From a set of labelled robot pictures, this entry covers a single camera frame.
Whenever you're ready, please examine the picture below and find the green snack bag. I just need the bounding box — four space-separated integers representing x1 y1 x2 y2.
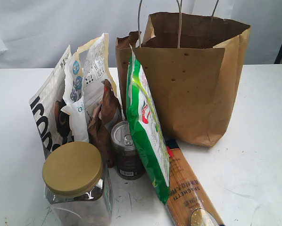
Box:
126 52 170 203

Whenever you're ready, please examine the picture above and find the brown foil pouch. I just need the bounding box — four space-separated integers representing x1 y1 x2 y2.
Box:
88 79 122 168

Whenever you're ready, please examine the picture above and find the brown paper bag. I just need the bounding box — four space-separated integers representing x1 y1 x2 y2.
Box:
116 11 251 147

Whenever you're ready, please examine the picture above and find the white cat food bag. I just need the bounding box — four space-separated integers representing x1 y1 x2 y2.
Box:
29 46 73 158

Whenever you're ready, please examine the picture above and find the dark tin can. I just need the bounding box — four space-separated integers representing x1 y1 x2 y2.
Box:
111 121 145 180

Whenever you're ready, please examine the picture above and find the cream pouch with printed label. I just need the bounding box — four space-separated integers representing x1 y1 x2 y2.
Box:
77 33 117 121

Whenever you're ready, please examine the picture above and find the white pouch with blue dots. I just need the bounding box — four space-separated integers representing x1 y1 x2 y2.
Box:
61 53 89 142

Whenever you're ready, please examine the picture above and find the clear jar with gold lid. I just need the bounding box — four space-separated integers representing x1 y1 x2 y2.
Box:
42 141 112 226

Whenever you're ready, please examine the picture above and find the spaghetti pasta package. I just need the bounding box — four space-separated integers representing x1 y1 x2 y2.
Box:
166 140 224 226

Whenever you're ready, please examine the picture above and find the white backdrop cloth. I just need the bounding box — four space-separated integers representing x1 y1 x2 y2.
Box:
0 0 282 68

